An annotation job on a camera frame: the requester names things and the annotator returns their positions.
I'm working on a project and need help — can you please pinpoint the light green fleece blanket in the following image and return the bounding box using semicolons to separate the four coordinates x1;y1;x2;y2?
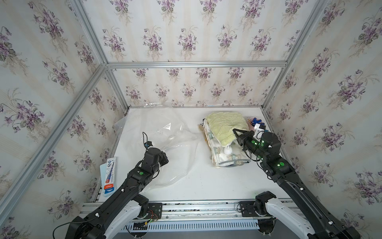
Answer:
206;112;249;147

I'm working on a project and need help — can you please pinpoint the clear plastic vacuum bag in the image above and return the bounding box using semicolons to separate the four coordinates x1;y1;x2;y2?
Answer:
114;107;200;190

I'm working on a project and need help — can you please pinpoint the white label card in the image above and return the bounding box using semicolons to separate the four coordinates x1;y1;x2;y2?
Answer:
100;157;117;195

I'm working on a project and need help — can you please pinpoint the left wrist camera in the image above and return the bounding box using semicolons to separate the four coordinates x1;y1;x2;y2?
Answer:
144;141;153;150

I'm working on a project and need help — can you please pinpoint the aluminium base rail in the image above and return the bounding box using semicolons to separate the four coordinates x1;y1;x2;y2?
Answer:
80;197;324;223

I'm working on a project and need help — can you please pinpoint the pink cup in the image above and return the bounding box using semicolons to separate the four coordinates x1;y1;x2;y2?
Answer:
248;117;257;126

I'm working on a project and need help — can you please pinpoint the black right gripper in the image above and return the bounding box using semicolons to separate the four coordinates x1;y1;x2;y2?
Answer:
234;127;270;164

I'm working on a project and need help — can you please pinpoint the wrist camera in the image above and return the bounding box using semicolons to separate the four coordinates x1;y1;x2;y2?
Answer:
144;141;153;150
254;122;266;140

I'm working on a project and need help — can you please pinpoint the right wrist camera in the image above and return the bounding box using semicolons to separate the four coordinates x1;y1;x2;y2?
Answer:
254;122;266;140

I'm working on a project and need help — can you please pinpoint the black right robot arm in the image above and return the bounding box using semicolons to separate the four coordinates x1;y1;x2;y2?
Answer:
233;129;361;239

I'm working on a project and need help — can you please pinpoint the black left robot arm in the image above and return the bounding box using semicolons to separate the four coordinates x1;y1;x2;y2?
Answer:
52;147;169;239

